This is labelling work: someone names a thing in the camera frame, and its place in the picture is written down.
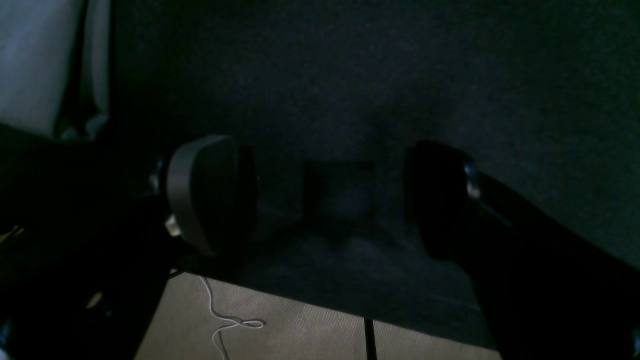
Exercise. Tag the black table cloth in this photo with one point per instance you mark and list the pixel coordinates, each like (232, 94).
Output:
(543, 95)

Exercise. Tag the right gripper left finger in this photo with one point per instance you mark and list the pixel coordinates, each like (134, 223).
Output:
(92, 244)

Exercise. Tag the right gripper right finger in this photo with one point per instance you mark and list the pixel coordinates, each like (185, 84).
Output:
(544, 291)

